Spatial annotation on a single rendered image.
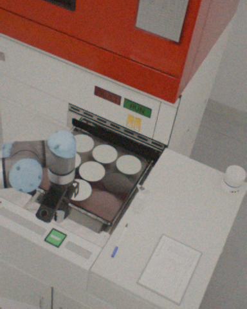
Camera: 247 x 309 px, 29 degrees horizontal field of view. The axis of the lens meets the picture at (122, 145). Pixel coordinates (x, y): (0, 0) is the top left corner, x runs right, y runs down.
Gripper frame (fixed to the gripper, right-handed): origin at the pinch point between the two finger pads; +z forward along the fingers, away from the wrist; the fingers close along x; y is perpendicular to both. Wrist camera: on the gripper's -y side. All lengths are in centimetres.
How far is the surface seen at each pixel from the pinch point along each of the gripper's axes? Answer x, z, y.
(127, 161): -4, 16, 48
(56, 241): -1.0, 9.4, -0.8
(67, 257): -7.0, 9.8, -4.1
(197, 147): -15, 106, 164
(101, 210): -6.3, 15.9, 21.9
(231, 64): -15, 62, 206
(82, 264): -12.1, 9.9, -4.1
